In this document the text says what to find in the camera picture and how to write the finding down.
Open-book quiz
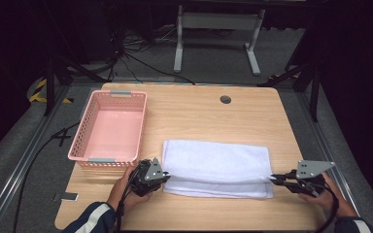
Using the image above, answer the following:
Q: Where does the black tripod stand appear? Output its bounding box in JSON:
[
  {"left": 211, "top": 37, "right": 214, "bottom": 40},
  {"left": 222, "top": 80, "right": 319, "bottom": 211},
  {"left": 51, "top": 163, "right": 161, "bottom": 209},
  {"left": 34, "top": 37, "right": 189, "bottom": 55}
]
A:
[
  {"left": 256, "top": 61, "right": 322, "bottom": 123},
  {"left": 43, "top": 54, "right": 111, "bottom": 117}
]

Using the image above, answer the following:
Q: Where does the person's right hand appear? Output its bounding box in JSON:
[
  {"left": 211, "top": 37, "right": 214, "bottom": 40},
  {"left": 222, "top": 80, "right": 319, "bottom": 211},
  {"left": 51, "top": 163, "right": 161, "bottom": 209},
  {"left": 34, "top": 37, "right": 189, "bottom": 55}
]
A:
[{"left": 299, "top": 173, "right": 338, "bottom": 212}]

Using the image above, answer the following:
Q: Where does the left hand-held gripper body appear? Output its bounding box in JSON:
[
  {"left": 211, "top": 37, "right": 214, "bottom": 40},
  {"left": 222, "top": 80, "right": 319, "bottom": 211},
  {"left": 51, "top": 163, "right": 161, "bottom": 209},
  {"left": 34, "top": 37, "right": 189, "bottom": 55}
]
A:
[{"left": 128, "top": 157, "right": 168, "bottom": 198}]

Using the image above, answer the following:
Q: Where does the hand-held gripper cable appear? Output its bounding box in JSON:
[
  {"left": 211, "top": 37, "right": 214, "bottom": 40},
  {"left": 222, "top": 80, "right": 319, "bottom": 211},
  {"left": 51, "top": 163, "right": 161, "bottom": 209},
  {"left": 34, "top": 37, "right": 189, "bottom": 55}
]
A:
[
  {"left": 315, "top": 181, "right": 340, "bottom": 233},
  {"left": 115, "top": 161, "right": 144, "bottom": 233}
]

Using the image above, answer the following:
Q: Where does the white printed towel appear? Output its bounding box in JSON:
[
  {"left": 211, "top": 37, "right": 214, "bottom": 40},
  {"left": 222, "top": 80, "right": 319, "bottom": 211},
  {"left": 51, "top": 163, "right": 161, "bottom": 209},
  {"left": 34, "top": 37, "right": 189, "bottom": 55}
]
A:
[{"left": 160, "top": 139, "right": 276, "bottom": 199}]

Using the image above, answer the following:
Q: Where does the grey tape strip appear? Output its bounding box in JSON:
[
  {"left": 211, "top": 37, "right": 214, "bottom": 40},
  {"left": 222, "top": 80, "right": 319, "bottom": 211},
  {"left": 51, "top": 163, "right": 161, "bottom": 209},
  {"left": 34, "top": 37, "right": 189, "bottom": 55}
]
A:
[{"left": 52, "top": 191, "right": 80, "bottom": 202}]

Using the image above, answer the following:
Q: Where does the person's left hand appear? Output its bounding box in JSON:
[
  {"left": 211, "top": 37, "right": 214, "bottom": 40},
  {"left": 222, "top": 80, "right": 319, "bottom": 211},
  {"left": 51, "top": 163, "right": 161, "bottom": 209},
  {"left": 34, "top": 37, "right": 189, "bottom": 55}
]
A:
[{"left": 106, "top": 165, "right": 153, "bottom": 215}]

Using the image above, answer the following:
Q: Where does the right hand-held gripper cable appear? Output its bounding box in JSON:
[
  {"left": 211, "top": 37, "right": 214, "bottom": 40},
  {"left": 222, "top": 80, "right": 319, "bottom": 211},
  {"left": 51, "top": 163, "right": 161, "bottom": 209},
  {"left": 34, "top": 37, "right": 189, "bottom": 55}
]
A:
[{"left": 315, "top": 181, "right": 340, "bottom": 233}]

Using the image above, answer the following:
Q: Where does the tangle of floor cables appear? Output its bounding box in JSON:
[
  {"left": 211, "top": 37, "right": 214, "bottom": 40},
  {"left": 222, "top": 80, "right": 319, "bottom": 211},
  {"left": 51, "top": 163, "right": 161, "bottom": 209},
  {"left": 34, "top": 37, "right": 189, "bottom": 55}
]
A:
[{"left": 110, "top": 23, "right": 179, "bottom": 56}]

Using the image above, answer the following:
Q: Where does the thin black floor cable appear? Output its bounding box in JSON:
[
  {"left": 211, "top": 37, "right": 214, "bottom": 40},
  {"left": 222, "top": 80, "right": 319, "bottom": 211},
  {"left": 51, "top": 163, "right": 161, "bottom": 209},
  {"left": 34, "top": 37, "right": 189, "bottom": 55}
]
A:
[{"left": 122, "top": 51, "right": 197, "bottom": 85}]

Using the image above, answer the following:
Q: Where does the pink plastic basket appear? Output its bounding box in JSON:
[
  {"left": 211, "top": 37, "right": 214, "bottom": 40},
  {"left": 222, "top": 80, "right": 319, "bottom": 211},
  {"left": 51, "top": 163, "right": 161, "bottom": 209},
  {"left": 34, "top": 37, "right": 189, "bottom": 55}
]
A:
[{"left": 67, "top": 89, "right": 149, "bottom": 168}]

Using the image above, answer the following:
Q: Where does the yellow black floor tape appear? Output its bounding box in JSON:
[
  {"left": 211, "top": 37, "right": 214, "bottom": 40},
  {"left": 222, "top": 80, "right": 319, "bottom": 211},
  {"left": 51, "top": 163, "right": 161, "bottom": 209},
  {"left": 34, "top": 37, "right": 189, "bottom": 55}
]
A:
[{"left": 28, "top": 78, "right": 75, "bottom": 105}]

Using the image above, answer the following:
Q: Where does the thick black floor cable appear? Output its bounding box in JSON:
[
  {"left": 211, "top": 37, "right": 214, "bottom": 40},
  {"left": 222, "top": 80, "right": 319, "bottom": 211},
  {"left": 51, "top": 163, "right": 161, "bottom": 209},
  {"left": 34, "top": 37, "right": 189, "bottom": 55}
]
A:
[{"left": 14, "top": 121, "right": 81, "bottom": 233}]

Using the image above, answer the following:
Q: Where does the grey metal stand frame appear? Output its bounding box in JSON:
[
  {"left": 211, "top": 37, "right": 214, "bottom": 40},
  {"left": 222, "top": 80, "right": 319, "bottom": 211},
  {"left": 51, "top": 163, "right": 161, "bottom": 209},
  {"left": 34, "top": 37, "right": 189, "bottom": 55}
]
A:
[{"left": 173, "top": 4, "right": 266, "bottom": 77}]

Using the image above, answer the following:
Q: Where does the metal floor rail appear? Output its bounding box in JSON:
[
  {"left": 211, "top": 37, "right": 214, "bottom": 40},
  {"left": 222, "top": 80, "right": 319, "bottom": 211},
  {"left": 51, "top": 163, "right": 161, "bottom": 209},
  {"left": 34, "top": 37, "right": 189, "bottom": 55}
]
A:
[
  {"left": 0, "top": 85, "right": 71, "bottom": 233},
  {"left": 295, "top": 90, "right": 373, "bottom": 233}
]

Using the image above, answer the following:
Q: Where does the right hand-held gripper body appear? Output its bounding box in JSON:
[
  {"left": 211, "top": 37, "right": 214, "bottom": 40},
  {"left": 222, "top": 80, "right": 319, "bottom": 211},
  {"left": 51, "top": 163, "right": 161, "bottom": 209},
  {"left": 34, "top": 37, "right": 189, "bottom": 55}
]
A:
[{"left": 289, "top": 159, "right": 336, "bottom": 198}]

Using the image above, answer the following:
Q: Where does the left hand-held gripper cable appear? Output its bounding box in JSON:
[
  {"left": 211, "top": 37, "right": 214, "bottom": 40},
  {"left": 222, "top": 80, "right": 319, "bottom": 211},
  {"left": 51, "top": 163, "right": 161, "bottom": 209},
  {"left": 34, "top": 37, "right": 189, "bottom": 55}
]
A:
[{"left": 115, "top": 161, "right": 144, "bottom": 233}]

